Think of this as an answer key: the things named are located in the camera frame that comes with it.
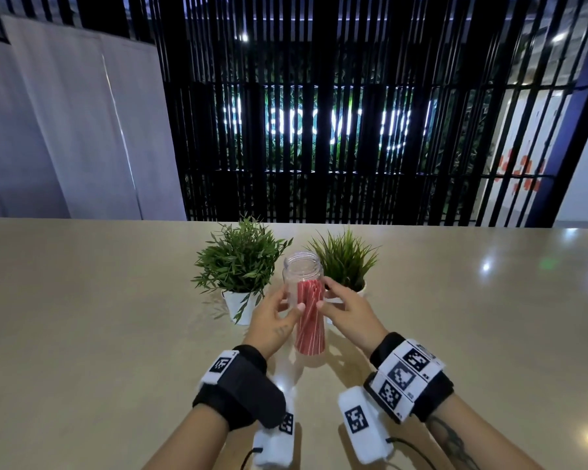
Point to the white wrist camera with marker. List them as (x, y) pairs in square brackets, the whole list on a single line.
[(277, 438), (362, 425)]

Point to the white marker wrist band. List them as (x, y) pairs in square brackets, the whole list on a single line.
[(409, 376)]

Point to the grassy green plant white pot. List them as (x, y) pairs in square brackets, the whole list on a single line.
[(345, 259)]

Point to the bundle of red striped straws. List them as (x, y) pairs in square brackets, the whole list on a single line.
[(309, 320)]

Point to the person's right hand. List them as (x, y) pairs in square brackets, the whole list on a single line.
[(353, 318)]

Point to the leafy green plant white pot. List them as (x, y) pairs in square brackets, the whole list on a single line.
[(240, 259)]

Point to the black slatted screen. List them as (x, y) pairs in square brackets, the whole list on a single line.
[(372, 68)]

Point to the person's right forearm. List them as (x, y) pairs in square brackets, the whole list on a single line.
[(475, 440)]

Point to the person's left thumb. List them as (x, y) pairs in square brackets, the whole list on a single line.
[(294, 312)]

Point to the person's left forearm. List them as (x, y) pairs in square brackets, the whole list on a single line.
[(186, 443)]

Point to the clear glass jar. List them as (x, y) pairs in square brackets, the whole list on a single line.
[(304, 269)]

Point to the white curtain panel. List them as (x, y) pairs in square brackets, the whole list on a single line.
[(78, 132)]

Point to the person's left hand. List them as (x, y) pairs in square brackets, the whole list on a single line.
[(267, 327)]

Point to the person's right thumb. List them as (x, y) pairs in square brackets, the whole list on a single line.
[(326, 312)]

